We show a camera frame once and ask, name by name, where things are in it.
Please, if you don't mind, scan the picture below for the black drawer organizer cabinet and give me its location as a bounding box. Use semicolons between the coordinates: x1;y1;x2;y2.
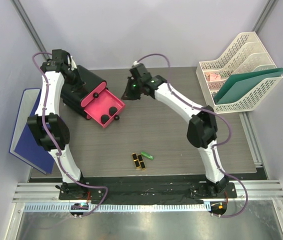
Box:
61;65;106;120

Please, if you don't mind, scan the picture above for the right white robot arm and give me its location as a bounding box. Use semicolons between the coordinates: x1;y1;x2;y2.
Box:
121;62;229;198

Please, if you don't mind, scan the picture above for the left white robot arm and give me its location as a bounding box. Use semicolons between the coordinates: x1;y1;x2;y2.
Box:
27;49;88;200

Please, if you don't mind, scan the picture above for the green lipstick tube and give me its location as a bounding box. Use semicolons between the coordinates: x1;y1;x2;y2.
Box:
140;151;154;160

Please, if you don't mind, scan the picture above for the pink paper note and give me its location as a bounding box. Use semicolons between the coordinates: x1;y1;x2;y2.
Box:
207;73;221;82

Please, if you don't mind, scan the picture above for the black gold lipstick middle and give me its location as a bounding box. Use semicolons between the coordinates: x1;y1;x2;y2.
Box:
137;154;145;169

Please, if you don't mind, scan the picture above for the blue binder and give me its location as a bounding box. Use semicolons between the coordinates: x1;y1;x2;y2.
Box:
9;88;55;175

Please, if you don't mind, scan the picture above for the green folder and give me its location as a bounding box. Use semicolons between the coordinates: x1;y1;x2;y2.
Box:
214;68;283;105

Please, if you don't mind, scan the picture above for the white mesh file rack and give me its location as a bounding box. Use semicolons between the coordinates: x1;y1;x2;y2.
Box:
196;31;283;114

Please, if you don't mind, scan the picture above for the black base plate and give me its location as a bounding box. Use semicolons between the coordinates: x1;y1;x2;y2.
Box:
58;176;238;201

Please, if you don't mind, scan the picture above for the aluminium rail frame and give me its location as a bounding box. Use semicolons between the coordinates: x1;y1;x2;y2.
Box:
13;180;283;205

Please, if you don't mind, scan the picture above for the slotted cable duct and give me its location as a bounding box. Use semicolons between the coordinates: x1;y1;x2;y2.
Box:
23;202;211;213

